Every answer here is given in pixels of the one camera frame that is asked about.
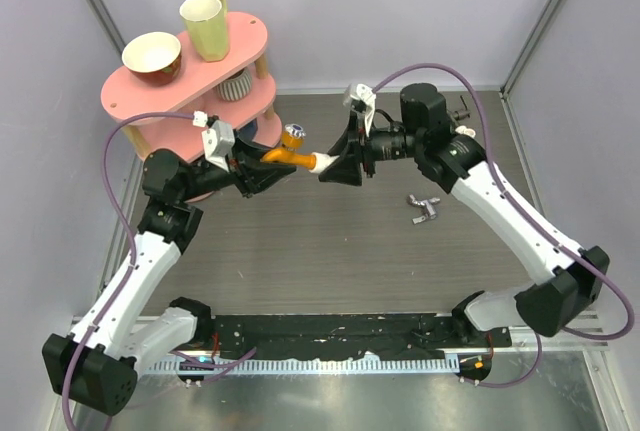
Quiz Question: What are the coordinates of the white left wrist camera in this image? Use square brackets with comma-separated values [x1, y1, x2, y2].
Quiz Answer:
[192, 111, 235, 172]

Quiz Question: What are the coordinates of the red bowl white inside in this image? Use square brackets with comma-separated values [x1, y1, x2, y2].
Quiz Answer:
[121, 31, 182, 86]

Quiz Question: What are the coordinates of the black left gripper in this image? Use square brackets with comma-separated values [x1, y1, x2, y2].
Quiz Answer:
[181, 131, 297, 202]

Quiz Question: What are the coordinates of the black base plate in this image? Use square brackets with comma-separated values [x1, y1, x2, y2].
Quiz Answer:
[177, 313, 512, 362]

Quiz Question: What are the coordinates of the orange faucet with chrome knob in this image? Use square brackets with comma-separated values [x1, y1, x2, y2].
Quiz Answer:
[261, 124, 316, 170]

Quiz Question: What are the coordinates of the chrome faucet on table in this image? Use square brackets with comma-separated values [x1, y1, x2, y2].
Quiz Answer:
[406, 194, 441, 225]

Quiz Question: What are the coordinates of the slotted cable duct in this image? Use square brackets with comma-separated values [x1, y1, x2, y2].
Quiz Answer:
[145, 353, 459, 380]

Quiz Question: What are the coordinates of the dark faucet with white elbow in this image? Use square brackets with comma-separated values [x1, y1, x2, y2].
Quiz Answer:
[448, 95, 476, 138]

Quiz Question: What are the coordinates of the striped grey bowl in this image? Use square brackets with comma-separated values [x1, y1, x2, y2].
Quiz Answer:
[215, 68, 253, 102]

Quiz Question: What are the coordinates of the pink three-tier shelf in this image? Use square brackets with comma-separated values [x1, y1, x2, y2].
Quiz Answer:
[101, 11, 282, 162]

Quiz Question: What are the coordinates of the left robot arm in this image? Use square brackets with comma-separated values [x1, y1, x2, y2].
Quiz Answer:
[42, 140, 296, 417]

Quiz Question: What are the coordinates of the white PVC elbow fitting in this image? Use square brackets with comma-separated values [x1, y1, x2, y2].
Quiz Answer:
[309, 152, 338, 174]

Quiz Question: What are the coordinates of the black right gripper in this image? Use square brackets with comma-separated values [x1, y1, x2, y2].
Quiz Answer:
[319, 110, 423, 187]

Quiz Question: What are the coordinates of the dark blue mug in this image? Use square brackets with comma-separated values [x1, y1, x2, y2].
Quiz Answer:
[243, 120, 258, 138]

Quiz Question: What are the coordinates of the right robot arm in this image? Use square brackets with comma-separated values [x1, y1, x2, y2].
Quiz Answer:
[316, 83, 610, 346]

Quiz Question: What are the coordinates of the yellow-green mug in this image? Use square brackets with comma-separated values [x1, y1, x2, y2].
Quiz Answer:
[179, 0, 230, 62]

